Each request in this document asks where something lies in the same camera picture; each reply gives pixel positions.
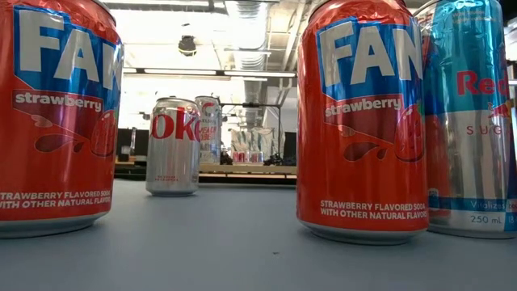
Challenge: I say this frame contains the clear plastic bags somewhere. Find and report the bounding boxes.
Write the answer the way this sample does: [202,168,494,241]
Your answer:
[230,127,276,154]

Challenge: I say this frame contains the red Fanta strawberry can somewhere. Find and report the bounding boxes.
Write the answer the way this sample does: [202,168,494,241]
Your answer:
[0,0,124,239]
[296,0,430,246]

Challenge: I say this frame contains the black ceiling dome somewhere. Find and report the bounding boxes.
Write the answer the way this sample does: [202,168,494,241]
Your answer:
[177,34,198,57]

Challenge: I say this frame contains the wooden shelf with black frame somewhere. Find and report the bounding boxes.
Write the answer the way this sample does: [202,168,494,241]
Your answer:
[199,162,298,175]

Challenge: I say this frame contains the white Celsius Peach Vibe can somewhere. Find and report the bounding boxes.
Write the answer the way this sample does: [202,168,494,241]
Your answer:
[194,95,224,165]

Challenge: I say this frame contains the black cable pile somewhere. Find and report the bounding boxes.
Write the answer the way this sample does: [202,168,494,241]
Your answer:
[264,153,298,167]

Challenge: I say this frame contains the black metal table frame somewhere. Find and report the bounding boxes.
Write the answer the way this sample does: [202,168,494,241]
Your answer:
[114,169,298,188]

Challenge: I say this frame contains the silver Diet Coke can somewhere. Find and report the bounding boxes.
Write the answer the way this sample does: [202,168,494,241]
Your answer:
[145,96,202,198]

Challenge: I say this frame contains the red white can pack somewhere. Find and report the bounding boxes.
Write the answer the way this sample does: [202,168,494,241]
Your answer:
[232,150,264,164]

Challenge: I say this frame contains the silver ventilation duct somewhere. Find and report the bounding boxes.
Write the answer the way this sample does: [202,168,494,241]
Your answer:
[224,0,271,72]

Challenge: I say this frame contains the black monitor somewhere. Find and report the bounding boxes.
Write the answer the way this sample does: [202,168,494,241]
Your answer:
[282,131,298,161]

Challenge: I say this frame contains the dark cabinet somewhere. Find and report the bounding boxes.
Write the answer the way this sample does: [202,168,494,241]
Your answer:
[116,127,150,162]

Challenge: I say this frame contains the blue silver Red Bull can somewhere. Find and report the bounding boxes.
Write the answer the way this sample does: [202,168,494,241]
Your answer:
[414,0,517,239]

